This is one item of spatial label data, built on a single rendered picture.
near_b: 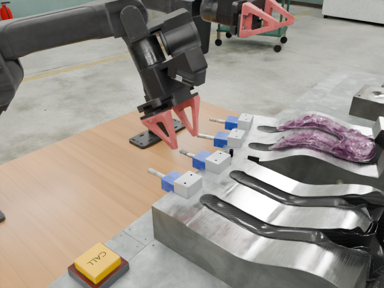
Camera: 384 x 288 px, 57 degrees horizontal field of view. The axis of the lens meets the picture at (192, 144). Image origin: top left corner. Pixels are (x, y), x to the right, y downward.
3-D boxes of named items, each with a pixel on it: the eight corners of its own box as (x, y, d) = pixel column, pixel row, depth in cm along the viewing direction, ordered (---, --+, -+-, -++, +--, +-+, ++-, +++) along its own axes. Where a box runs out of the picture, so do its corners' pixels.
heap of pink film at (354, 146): (266, 154, 91) (270, 127, 87) (278, 124, 105) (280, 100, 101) (376, 174, 83) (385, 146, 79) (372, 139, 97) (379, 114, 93)
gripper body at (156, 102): (196, 91, 67) (182, 54, 66) (160, 108, 60) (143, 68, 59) (175, 99, 72) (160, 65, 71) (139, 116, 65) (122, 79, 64)
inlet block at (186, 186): (142, 185, 79) (140, 164, 76) (157, 175, 82) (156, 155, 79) (187, 209, 72) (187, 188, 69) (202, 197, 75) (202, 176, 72)
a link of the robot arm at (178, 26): (194, 39, 70) (172, -23, 64) (205, 51, 63) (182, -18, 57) (140, 62, 70) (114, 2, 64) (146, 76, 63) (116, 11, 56)
